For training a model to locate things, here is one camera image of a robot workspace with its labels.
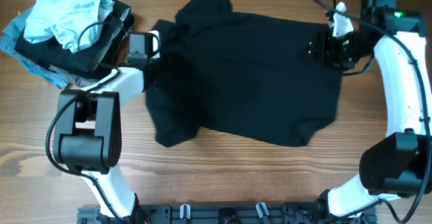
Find black t-shirt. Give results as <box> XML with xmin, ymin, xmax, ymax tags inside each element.
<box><xmin>146</xmin><ymin>0</ymin><xmax>342</xmax><ymax>147</ymax></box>

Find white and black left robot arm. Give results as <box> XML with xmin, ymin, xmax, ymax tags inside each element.
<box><xmin>45</xmin><ymin>30</ymin><xmax>161</xmax><ymax>223</ymax></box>

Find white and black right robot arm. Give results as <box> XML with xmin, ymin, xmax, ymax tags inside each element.
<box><xmin>307</xmin><ymin>0</ymin><xmax>431</xmax><ymax>223</ymax></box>

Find folded grey garment in stack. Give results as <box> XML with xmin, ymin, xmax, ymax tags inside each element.
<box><xmin>48</xmin><ymin>65</ymin><xmax>110</xmax><ymax>88</ymax></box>

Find light blue crumpled garment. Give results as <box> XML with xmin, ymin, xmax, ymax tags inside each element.
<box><xmin>24</xmin><ymin>0</ymin><xmax>115</xmax><ymax>53</ymax></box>

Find folded black garment in stack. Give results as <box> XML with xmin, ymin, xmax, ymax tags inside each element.
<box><xmin>15</xmin><ymin>0</ymin><xmax>134</xmax><ymax>79</ymax></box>

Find folded blue denim jeans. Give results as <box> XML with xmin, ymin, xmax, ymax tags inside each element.
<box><xmin>1</xmin><ymin>7</ymin><xmax>70</xmax><ymax>89</ymax></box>

